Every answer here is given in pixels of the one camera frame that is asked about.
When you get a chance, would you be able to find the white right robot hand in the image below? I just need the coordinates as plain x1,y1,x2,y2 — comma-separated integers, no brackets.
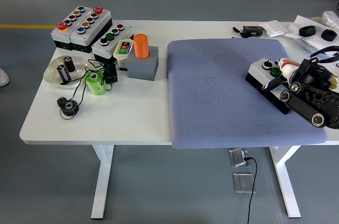
263,58,301,92

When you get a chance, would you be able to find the four-button control box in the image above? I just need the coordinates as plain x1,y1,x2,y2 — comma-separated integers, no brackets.
91,22,135,64
245,57,292,115

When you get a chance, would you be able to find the five-button control box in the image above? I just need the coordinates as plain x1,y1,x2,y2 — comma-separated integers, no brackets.
50,5,92,51
68,6,113,55

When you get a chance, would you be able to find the white flat box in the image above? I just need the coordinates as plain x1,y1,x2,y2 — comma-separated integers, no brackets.
259,20,288,37

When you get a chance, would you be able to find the white foam sheet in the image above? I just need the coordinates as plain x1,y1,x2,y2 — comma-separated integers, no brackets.
287,14,339,55

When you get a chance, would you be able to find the black device with green label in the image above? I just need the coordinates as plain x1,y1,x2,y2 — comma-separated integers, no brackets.
242,25,264,37

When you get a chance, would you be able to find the bubble wrap roll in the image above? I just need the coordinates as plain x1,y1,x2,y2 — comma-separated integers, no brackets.
322,10,339,30

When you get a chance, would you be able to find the grey-blue textured mat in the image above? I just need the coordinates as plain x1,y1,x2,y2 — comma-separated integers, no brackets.
166,38,328,150

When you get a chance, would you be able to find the metal floor socket with plug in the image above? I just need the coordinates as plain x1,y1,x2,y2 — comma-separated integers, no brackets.
229,148,249,167

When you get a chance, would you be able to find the white table leg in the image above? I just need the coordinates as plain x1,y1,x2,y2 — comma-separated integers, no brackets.
269,145,302,219
91,145,114,220

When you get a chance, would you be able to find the metal floor socket plate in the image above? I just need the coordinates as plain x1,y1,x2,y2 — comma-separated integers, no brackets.
232,172,256,194

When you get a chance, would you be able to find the grey block holder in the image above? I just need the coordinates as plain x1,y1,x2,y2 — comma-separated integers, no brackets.
126,46,159,81

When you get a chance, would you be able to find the orange cylinder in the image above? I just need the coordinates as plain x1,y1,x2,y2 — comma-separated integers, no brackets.
133,33,150,59

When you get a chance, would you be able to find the small black box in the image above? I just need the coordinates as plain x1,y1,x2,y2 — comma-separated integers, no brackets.
102,62,119,85

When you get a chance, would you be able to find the green plastic cylinder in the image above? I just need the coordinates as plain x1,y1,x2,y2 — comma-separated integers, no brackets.
84,71,108,96

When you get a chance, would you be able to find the dark cylindrical capacitor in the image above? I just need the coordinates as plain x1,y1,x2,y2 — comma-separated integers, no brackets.
56,64,72,83
62,56,76,73

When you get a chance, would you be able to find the large black gear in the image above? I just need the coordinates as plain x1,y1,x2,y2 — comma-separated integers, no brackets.
60,100,79,118

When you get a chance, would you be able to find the clear round dish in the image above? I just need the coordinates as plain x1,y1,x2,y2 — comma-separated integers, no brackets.
43,55,92,89

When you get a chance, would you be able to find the person's white shoe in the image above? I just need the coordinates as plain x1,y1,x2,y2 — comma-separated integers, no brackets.
0,67,10,87

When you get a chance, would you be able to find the black floor power cable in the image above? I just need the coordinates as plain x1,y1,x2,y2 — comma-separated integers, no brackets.
243,157,258,224

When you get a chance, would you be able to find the cream red-green switch box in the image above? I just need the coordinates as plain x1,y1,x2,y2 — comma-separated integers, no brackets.
113,39,133,70

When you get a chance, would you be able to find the thin black wire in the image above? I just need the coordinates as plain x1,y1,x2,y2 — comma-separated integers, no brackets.
58,59,114,121

